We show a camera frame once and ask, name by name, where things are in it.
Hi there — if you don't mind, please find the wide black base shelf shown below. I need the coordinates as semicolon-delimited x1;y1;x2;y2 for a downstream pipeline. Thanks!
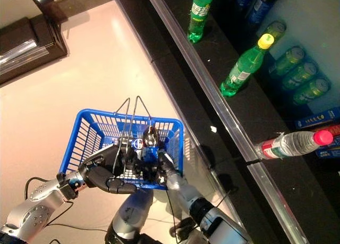
107;0;279;244

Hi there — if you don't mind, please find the blue box yellow print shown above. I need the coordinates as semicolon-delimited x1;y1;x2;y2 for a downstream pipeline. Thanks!
294;107;340;130

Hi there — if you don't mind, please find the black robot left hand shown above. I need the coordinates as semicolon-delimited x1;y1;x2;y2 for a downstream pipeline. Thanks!
78;144;139;195

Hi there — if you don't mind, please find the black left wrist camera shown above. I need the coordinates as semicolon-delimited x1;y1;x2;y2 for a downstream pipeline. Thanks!
56;172;79;200

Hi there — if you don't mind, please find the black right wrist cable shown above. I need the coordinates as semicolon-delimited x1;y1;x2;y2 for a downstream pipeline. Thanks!
166;187;181;242

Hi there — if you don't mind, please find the red and blue box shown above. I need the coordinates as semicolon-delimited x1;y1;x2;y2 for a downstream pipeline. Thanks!
316;123;340;138

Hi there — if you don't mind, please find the blue product box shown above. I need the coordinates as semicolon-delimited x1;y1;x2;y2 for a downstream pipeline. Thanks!
315;145;340;159

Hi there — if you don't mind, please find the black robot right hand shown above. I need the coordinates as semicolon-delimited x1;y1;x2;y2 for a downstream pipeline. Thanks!
121;147;176;186

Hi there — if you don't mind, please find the green Sprite soda bottle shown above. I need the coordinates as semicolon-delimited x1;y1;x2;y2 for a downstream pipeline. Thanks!
219;33;275;98
187;0;215;44

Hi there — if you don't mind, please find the green soda can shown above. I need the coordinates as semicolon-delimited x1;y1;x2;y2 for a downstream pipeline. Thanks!
293;78;332;106
282;60;319;90
265;20;287;41
275;46;305;75

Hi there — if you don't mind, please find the dark display counter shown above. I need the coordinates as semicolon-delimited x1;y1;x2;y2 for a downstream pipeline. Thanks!
0;16;69;86

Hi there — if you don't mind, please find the clear water bottle pink cap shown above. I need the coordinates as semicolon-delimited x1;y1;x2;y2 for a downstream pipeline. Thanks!
256;129;334;159

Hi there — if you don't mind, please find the dark stone floor step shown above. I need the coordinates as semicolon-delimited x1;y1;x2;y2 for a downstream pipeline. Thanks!
39;0;117;26

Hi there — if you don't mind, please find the blue plastic shopping basket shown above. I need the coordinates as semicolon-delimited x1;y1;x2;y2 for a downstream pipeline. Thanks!
58;96;184;191

